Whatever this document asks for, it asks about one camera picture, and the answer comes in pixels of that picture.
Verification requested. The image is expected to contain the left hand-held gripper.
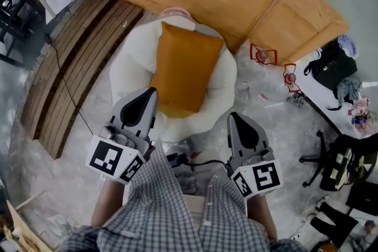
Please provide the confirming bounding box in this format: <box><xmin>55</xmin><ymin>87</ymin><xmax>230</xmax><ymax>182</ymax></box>
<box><xmin>85</xmin><ymin>86</ymin><xmax>159</xmax><ymax>185</ymax></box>

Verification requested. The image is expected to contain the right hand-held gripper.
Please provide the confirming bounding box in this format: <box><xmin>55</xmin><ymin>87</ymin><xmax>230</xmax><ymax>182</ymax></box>
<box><xmin>226</xmin><ymin>112</ymin><xmax>285</xmax><ymax>200</ymax></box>

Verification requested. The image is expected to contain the orange pillow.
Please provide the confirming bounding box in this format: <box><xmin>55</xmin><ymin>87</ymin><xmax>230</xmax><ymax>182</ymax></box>
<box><xmin>148</xmin><ymin>21</ymin><xmax>225</xmax><ymax>114</ymax></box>

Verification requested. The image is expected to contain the person's left forearm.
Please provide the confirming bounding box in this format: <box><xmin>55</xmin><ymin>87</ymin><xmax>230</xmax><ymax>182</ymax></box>
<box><xmin>89</xmin><ymin>178</ymin><xmax>125</xmax><ymax>228</ymax></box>

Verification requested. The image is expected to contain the person's right forearm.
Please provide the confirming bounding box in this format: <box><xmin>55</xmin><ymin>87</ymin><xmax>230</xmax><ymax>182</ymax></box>
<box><xmin>246</xmin><ymin>194</ymin><xmax>279</xmax><ymax>243</ymax></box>

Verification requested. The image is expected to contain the white beanbag chair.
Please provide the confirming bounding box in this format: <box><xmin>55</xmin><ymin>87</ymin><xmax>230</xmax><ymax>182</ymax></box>
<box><xmin>109</xmin><ymin>15</ymin><xmax>239</xmax><ymax>144</ymax></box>

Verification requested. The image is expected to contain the mustard yellow seat pad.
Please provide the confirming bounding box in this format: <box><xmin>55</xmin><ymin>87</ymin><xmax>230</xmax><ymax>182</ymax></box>
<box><xmin>157</xmin><ymin>104</ymin><xmax>203</xmax><ymax>120</ymax></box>

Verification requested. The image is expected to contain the dark waist connector box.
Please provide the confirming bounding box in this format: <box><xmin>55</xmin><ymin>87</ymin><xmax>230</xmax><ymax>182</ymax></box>
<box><xmin>166</xmin><ymin>152</ymin><xmax>190</xmax><ymax>169</ymax></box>

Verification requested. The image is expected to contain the metal key bunch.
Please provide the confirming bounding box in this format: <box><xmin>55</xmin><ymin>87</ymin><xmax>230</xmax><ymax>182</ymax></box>
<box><xmin>286</xmin><ymin>92</ymin><xmax>305</xmax><ymax>107</ymax></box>

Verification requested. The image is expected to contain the dark wooden slat platform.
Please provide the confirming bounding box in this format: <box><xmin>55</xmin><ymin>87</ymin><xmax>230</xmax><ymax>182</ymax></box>
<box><xmin>20</xmin><ymin>0</ymin><xmax>145</xmax><ymax>161</ymax></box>

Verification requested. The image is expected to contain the white low bench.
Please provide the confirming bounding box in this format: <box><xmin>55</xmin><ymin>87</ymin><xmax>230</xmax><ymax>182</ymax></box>
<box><xmin>295</xmin><ymin>58</ymin><xmax>378</xmax><ymax>140</ymax></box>

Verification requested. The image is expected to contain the black office chair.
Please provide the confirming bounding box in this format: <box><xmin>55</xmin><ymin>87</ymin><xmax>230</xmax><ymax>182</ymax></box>
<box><xmin>298</xmin><ymin>130</ymin><xmax>378</xmax><ymax>193</ymax></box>

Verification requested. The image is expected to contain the grey plaid shirt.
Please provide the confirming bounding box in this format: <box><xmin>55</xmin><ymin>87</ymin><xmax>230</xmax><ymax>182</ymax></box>
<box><xmin>58</xmin><ymin>139</ymin><xmax>308</xmax><ymax>252</ymax></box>

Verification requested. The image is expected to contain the pink round plastic basket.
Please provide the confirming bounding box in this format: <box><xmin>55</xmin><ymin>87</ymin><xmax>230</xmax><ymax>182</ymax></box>
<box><xmin>157</xmin><ymin>6</ymin><xmax>194</xmax><ymax>23</ymax></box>

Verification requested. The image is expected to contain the grey crumpled garment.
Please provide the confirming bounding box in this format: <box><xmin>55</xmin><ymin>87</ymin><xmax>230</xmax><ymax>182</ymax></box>
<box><xmin>333</xmin><ymin>77</ymin><xmax>363</xmax><ymax>112</ymax></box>

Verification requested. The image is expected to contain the black backpack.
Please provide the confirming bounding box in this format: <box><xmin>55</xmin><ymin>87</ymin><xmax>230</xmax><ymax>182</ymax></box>
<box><xmin>304</xmin><ymin>39</ymin><xmax>359</xmax><ymax>91</ymax></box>

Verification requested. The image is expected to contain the green blue bottle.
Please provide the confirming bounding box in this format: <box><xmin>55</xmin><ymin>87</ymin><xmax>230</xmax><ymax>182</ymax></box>
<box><xmin>351</xmin><ymin>114</ymin><xmax>369</xmax><ymax>130</ymax></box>

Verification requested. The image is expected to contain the pink label bottle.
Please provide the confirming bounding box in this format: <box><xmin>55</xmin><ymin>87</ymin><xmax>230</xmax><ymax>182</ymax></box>
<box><xmin>348</xmin><ymin>97</ymin><xmax>372</xmax><ymax>116</ymax></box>

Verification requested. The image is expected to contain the pale cloth hat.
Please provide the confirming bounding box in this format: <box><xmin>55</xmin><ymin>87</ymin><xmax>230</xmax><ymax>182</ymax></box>
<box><xmin>336</xmin><ymin>35</ymin><xmax>360</xmax><ymax>60</ymax></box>

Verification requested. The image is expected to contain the light wooden rack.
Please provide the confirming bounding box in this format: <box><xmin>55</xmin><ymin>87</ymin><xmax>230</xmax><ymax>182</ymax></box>
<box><xmin>0</xmin><ymin>188</ymin><xmax>51</xmax><ymax>252</ymax></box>

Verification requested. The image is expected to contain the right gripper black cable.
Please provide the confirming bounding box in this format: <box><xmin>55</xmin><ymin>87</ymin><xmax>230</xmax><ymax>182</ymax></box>
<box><xmin>187</xmin><ymin>158</ymin><xmax>233</xmax><ymax>169</ymax></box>

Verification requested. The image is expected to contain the clear water jug red handle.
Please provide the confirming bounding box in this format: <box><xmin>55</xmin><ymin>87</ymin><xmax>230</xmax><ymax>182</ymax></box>
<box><xmin>236</xmin><ymin>43</ymin><xmax>279</xmax><ymax>93</ymax></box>
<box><xmin>259</xmin><ymin>63</ymin><xmax>302</xmax><ymax>104</ymax></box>

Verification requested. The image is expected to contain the black floor power cable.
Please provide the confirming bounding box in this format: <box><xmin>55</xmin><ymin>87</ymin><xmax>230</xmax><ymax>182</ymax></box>
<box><xmin>42</xmin><ymin>32</ymin><xmax>95</xmax><ymax>138</ymax></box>

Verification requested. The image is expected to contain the black desk frame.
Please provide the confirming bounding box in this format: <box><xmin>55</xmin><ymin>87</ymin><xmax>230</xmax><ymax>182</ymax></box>
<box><xmin>0</xmin><ymin>0</ymin><xmax>51</xmax><ymax>66</ymax></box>

